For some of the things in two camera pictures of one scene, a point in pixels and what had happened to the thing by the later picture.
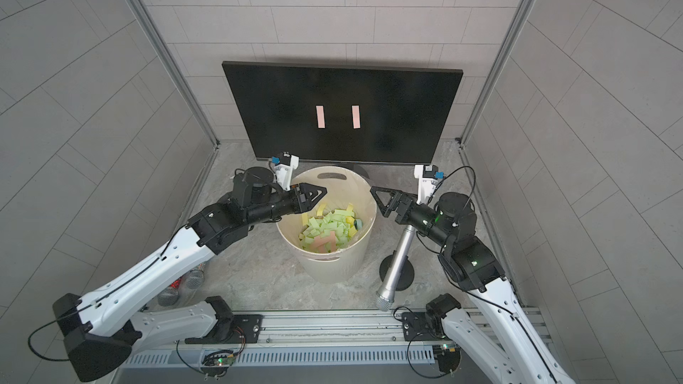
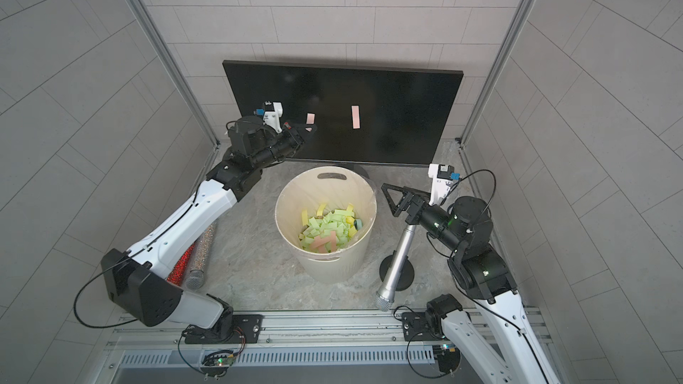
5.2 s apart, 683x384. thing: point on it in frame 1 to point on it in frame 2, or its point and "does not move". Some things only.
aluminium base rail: (316, 339) does not move
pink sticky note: (333, 242) does not move
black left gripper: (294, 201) to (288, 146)
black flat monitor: (349, 114) does not move
